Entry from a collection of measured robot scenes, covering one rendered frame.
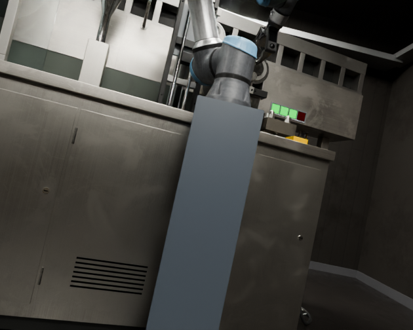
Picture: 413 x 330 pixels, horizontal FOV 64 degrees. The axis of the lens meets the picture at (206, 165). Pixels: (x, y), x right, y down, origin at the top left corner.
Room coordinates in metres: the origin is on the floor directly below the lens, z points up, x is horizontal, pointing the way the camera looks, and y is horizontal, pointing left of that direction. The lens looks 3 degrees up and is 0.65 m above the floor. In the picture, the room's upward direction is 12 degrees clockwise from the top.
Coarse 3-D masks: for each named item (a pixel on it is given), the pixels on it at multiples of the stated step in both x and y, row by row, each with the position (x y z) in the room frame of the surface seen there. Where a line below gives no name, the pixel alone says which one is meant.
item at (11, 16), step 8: (16, 0) 1.08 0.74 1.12; (8, 8) 1.07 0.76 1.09; (16, 8) 1.08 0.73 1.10; (8, 16) 1.07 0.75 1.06; (16, 16) 1.09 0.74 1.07; (8, 24) 1.08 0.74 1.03; (8, 32) 1.08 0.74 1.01; (0, 40) 1.07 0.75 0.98; (8, 40) 1.08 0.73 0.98; (0, 48) 1.07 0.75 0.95; (8, 48) 1.09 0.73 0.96; (0, 56) 1.08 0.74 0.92
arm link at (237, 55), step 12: (228, 36) 1.00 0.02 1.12; (216, 48) 1.07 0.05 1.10; (228, 48) 0.99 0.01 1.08; (240, 48) 0.98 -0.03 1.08; (252, 48) 0.99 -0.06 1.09; (216, 60) 1.03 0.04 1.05; (228, 60) 0.99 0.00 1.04; (240, 60) 0.98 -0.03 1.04; (252, 60) 1.00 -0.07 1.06; (216, 72) 1.02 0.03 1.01; (228, 72) 0.98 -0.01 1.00; (240, 72) 0.98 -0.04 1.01; (252, 72) 1.02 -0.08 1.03
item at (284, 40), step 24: (96, 0) 1.66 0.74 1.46; (144, 0) 1.77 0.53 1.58; (168, 0) 1.75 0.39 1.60; (168, 24) 1.83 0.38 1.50; (240, 24) 1.87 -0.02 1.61; (264, 48) 2.00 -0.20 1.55; (288, 48) 1.98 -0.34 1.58; (312, 48) 2.00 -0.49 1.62; (312, 72) 2.10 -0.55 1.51; (336, 72) 2.11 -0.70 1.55; (360, 72) 2.11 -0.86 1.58
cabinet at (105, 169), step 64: (0, 128) 1.06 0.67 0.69; (64, 128) 1.11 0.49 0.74; (128, 128) 1.16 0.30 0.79; (0, 192) 1.07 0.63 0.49; (64, 192) 1.12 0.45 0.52; (128, 192) 1.18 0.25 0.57; (256, 192) 1.31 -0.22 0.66; (320, 192) 1.39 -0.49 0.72; (0, 256) 1.08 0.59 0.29; (64, 256) 1.13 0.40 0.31; (128, 256) 1.19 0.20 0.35; (256, 256) 1.32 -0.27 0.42; (0, 320) 1.13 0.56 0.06; (64, 320) 1.15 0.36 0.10; (128, 320) 1.21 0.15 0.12; (256, 320) 1.34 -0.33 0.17
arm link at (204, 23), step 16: (192, 0) 1.06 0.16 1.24; (208, 0) 1.06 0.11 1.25; (192, 16) 1.08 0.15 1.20; (208, 16) 1.07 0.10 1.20; (208, 32) 1.08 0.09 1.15; (192, 48) 1.12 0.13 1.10; (208, 48) 1.08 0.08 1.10; (192, 64) 1.15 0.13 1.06; (208, 64) 1.07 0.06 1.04; (208, 80) 1.12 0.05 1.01
